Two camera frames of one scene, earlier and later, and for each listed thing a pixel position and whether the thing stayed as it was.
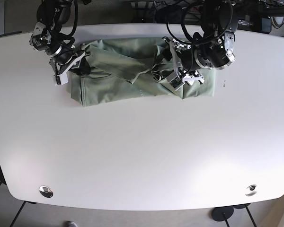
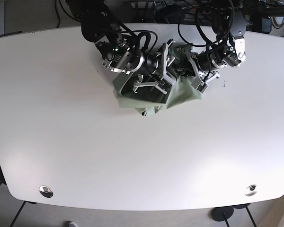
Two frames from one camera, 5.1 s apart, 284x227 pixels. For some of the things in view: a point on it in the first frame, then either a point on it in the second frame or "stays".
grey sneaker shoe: x=71 y=223 stays
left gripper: x=66 y=57 → x=152 y=67
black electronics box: x=266 y=25 stays
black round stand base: x=222 y=213 stays
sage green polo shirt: x=121 y=67 → x=148 y=100
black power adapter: x=171 y=14 stays
